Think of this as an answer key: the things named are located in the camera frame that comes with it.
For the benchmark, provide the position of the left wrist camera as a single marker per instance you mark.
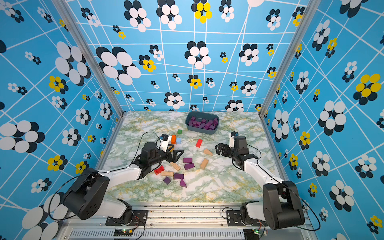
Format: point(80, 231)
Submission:
point(164, 139)

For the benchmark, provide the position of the orange brick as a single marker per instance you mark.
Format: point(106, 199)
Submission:
point(173, 139)

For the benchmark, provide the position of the purple brick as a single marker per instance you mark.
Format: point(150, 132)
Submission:
point(188, 160)
point(189, 166)
point(178, 176)

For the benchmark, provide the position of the red arch block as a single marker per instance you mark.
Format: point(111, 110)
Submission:
point(159, 170)

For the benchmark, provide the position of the purple cube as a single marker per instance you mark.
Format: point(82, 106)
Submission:
point(167, 180)

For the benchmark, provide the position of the teal storage bin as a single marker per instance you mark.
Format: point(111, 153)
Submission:
point(201, 122)

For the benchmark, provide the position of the red brick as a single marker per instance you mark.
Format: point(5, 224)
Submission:
point(199, 143)

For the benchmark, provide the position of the natural wood wedge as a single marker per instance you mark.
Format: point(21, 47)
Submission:
point(208, 152)

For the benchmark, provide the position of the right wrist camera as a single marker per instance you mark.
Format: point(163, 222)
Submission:
point(236, 141)

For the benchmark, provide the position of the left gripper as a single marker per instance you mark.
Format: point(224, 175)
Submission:
point(175, 157)

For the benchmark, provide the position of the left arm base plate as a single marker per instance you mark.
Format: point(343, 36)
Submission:
point(131, 218)

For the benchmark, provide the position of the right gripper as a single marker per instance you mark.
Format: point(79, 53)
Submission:
point(226, 147)

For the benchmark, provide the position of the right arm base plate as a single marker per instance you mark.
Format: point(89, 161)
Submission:
point(237, 218)

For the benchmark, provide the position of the natural wood brick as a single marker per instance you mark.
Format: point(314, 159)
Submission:
point(204, 164)
point(167, 174)
point(175, 166)

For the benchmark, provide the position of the aluminium rail frame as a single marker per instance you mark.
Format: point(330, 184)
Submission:
point(182, 221)

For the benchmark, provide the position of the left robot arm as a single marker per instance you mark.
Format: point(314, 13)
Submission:
point(86, 197)

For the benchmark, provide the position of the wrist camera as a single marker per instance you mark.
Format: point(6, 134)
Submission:
point(236, 141)
point(164, 139)

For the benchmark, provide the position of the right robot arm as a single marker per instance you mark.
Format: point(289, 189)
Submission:
point(281, 204)

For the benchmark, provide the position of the purple triangle block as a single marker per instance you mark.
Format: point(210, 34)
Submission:
point(183, 184)

